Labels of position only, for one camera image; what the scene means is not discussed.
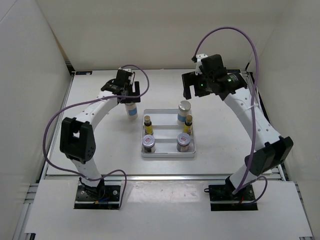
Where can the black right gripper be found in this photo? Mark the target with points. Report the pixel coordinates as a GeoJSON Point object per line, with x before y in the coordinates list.
{"type": "Point", "coordinates": [191, 79]}

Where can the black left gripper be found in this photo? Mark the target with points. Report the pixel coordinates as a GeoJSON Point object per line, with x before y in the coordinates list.
{"type": "Point", "coordinates": [136, 93]}

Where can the blue-label salt shaker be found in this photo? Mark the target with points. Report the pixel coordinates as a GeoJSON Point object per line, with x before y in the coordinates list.
{"type": "Point", "coordinates": [184, 109]}
{"type": "Point", "coordinates": [131, 110]}

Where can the yellow-label sauce bottle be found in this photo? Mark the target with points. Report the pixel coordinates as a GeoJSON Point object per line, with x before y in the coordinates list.
{"type": "Point", "coordinates": [148, 127]}
{"type": "Point", "coordinates": [188, 124]}

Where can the white-lid spice jar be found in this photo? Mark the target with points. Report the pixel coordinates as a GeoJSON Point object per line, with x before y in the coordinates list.
{"type": "Point", "coordinates": [148, 144]}
{"type": "Point", "coordinates": [183, 142]}

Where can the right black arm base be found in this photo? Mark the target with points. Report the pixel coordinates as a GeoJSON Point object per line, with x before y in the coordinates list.
{"type": "Point", "coordinates": [222, 200]}

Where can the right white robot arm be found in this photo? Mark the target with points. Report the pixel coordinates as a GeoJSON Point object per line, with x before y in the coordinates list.
{"type": "Point", "coordinates": [269, 148]}

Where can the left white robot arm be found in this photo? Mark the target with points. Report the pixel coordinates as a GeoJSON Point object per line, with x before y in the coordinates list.
{"type": "Point", "coordinates": [77, 140]}

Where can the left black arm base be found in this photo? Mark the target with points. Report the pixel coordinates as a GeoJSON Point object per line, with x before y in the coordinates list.
{"type": "Point", "coordinates": [104, 196]}

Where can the white divided tray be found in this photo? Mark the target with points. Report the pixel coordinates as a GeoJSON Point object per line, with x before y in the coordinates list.
{"type": "Point", "coordinates": [165, 133]}

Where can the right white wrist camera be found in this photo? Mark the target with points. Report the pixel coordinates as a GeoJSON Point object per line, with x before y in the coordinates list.
{"type": "Point", "coordinates": [197, 59]}

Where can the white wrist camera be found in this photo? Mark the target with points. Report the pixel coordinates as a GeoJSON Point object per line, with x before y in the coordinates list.
{"type": "Point", "coordinates": [126, 68]}
{"type": "Point", "coordinates": [197, 59]}

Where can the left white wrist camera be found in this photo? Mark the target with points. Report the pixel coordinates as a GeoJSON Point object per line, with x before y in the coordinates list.
{"type": "Point", "coordinates": [126, 68]}

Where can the aluminium table edge rail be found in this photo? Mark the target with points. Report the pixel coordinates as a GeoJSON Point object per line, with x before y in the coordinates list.
{"type": "Point", "coordinates": [158, 177]}

